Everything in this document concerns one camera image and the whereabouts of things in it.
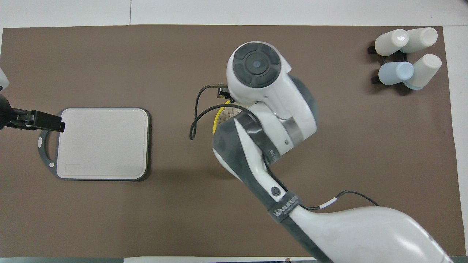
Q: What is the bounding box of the black cup rack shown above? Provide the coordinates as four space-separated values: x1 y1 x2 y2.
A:
367 45 409 85

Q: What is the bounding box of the white plastic cup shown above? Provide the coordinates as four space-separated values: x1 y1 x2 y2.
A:
374 29 410 57
400 27 438 54
403 54 442 90

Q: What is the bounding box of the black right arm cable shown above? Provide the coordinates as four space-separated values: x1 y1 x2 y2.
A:
189 84 381 211

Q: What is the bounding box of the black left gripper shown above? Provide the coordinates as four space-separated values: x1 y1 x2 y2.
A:
0 94 66 133

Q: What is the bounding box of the light blue plastic cup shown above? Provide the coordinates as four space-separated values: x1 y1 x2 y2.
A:
378 61 415 86

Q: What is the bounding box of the grey cutting board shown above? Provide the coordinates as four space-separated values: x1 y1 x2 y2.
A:
37 107 151 182

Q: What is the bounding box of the brown table mat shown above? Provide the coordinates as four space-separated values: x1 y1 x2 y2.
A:
0 24 462 258

